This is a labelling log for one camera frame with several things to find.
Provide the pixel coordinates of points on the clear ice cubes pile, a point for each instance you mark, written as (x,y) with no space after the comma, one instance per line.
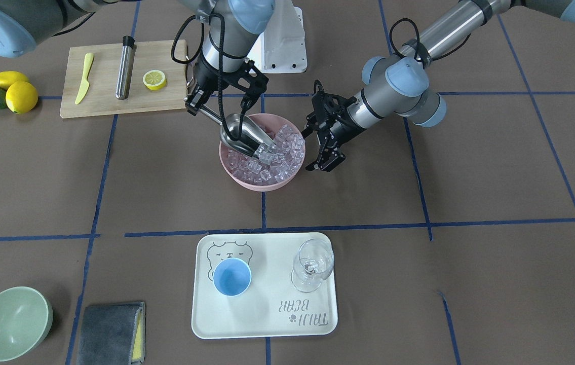
(272,157)

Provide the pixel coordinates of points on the metal cylinder tool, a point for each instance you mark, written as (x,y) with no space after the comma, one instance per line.
(125,68)

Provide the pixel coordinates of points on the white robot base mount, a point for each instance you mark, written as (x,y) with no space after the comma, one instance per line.
(281,48)

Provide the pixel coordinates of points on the blue tape line lengthwise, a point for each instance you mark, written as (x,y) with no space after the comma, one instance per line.
(268,355)

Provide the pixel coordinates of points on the yellow plastic knife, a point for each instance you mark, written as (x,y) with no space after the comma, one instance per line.
(84,83)

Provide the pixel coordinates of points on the lemon half slice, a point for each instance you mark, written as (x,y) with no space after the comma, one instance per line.
(155,80)

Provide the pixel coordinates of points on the yellow lemon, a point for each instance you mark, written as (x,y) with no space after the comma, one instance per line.
(8,78)
(21,97)

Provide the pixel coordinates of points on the pink bowl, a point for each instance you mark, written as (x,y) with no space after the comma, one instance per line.
(272,122)

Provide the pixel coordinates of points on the metal ice scoop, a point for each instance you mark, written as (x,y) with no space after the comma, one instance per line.
(240,133)

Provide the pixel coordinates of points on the cream serving tray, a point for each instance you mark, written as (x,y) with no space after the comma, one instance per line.
(270,306)

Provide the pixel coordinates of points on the yellow lemon upper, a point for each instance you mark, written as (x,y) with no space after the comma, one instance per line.
(8,78)

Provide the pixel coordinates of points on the blue tape line crosswise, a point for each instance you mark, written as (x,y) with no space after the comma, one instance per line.
(262,230)

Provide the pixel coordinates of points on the wooden cutting board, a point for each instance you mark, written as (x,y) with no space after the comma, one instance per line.
(100,99)

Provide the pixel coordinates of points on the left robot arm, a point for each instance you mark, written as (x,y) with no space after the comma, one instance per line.
(400,83)

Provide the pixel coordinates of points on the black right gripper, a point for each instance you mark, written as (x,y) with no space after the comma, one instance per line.
(205,84)

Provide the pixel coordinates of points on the grey yellow sponge cloth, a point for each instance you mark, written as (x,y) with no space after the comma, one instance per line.
(113,334)

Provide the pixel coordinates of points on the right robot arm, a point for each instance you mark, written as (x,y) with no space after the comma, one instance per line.
(228,31)

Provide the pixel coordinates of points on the clear wine glass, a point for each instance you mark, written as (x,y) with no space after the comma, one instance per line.
(313,263)

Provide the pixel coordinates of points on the blue plastic cup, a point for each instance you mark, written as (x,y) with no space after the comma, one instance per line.
(232,277)

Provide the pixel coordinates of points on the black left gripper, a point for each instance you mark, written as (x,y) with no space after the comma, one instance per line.
(340,124)

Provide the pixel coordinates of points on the green bowl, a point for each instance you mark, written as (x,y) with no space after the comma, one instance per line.
(26,317)

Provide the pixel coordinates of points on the yellow lemon lower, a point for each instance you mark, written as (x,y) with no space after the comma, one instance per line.
(21,97)

